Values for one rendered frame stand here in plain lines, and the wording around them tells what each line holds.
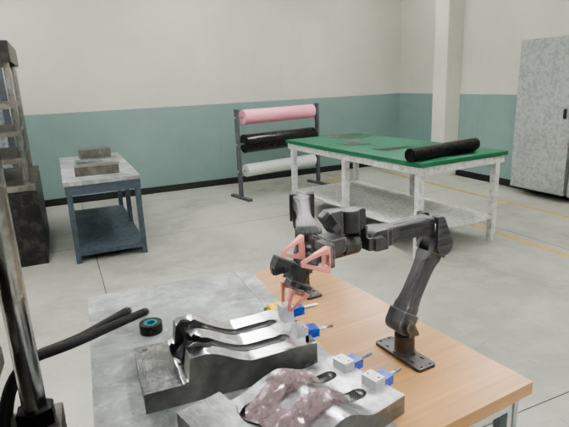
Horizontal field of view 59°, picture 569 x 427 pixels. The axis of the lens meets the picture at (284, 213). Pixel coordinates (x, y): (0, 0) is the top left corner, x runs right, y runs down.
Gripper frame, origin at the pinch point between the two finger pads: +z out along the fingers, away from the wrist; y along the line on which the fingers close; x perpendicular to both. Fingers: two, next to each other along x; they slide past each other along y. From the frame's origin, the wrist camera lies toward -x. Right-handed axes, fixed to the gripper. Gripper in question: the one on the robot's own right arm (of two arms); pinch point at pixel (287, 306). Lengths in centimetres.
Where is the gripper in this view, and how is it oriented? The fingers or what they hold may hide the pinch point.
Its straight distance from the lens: 164.0
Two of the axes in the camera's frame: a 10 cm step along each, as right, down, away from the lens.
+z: -3.7, 9.3, 0.4
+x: 8.5, 3.2, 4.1
